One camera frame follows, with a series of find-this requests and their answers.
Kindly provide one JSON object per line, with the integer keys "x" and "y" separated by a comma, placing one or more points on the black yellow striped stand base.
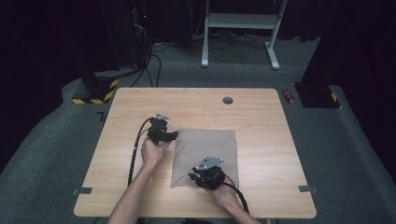
{"x": 96, "y": 90}

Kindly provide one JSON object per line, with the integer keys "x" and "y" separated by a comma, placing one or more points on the dark equipment rack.
{"x": 140, "y": 34}

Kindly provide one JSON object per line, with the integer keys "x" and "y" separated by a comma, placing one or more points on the grey round table grommet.
{"x": 228, "y": 100}

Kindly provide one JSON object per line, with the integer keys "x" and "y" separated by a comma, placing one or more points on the grey tape piece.
{"x": 82, "y": 191}
{"x": 307, "y": 188}

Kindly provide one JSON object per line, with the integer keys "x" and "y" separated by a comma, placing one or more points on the person's left hand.
{"x": 153, "y": 154}

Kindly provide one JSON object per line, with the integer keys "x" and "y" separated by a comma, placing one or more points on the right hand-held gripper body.
{"x": 209, "y": 176}

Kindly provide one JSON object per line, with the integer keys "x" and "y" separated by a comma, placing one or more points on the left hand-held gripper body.
{"x": 158, "y": 130}

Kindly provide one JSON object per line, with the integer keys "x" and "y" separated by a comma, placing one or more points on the beige cloth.
{"x": 202, "y": 146}

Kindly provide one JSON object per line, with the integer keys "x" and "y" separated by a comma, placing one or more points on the white metal stand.
{"x": 239, "y": 21}

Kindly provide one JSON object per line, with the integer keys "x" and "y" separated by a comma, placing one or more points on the red can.
{"x": 288, "y": 97}

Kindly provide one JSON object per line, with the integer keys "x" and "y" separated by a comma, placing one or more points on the person's right hand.
{"x": 224, "y": 196}

